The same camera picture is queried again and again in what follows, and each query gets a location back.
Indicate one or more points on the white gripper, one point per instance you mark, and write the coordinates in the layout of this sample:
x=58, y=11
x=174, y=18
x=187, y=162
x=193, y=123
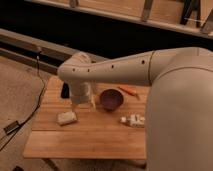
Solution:
x=80, y=92

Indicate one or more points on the translucent ceramic cup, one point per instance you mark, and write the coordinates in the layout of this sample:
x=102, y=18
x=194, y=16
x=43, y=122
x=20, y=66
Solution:
x=89, y=105

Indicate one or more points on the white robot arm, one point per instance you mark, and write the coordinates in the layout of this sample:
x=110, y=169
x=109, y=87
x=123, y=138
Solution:
x=179, y=107

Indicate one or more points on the dark purple ceramic bowl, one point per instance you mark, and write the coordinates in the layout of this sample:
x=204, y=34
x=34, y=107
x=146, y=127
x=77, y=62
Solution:
x=111, y=99

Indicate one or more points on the black phone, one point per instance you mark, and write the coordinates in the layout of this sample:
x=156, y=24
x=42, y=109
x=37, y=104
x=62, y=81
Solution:
x=65, y=91

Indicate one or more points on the beige sponge block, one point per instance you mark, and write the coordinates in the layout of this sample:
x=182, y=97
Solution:
x=66, y=118

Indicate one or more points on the wooden table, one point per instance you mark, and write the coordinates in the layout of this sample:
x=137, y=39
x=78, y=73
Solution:
x=97, y=134

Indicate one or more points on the orange carrot toy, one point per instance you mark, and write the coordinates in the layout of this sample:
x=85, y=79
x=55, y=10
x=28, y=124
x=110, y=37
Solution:
x=129, y=91

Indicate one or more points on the white plastic bottle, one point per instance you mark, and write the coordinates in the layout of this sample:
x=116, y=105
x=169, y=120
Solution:
x=133, y=120

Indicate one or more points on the black power adapter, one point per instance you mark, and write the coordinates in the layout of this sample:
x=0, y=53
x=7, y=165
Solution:
x=11, y=127

